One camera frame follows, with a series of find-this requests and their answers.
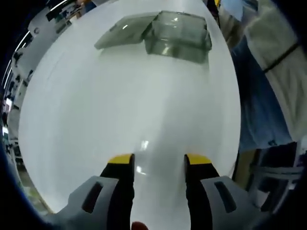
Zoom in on black cable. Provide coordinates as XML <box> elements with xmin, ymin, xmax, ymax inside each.
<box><xmin>262</xmin><ymin>44</ymin><xmax>301</xmax><ymax>73</ymax></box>

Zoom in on person's left hand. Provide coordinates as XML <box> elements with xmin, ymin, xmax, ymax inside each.
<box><xmin>131</xmin><ymin>221</ymin><xmax>148</xmax><ymax>230</ymax></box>

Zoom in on dark office chair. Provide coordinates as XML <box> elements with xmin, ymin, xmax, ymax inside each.
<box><xmin>234</xmin><ymin>141</ymin><xmax>307</xmax><ymax>213</ymax></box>

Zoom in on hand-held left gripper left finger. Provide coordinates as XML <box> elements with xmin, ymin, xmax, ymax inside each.
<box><xmin>58</xmin><ymin>153</ymin><xmax>136</xmax><ymax>230</ymax></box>

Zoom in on person's blue jeans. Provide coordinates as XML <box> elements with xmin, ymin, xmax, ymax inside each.
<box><xmin>229</xmin><ymin>35</ymin><xmax>294</xmax><ymax>153</ymax></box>

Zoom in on grey transparent guide fixture box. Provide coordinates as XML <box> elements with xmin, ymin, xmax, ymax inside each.
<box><xmin>94</xmin><ymin>10</ymin><xmax>213</xmax><ymax>65</ymax></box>

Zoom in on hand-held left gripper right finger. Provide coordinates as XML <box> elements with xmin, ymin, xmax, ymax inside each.
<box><xmin>184</xmin><ymin>153</ymin><xmax>261</xmax><ymax>230</ymax></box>

